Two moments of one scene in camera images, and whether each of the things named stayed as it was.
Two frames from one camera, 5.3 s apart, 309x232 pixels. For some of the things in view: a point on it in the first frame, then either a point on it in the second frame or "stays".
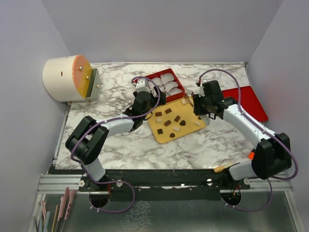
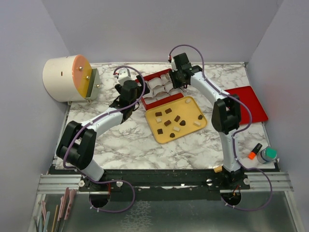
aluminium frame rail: x=57 y=183 stays
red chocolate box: x=167 y=80 stays
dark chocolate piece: x=168 y=110 stays
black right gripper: x=197 y=109 → x=175 y=84
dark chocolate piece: x=160 y=131 stays
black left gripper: x=154 y=99 → x=139 y=88
